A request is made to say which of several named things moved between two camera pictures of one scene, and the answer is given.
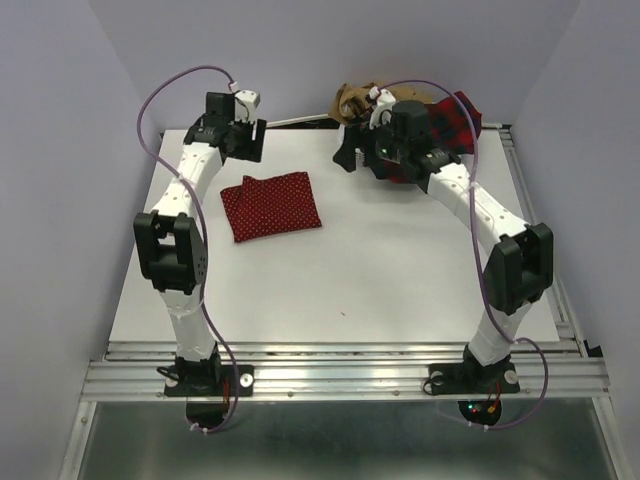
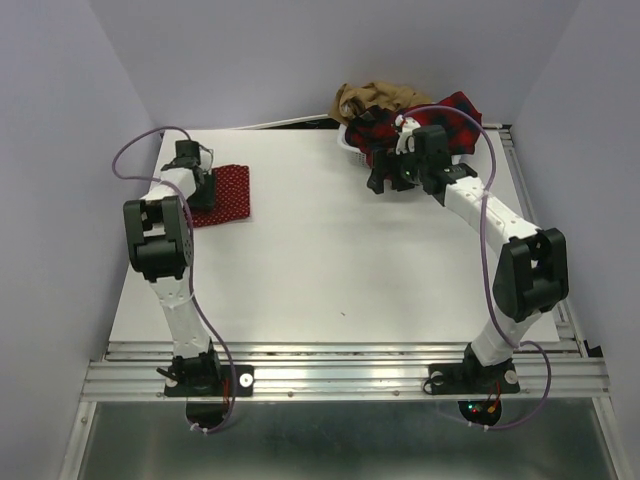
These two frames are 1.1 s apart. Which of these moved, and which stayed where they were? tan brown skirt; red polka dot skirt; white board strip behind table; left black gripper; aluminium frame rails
Moved: red polka dot skirt; left black gripper
Stayed: aluminium frame rails; white board strip behind table; tan brown skirt
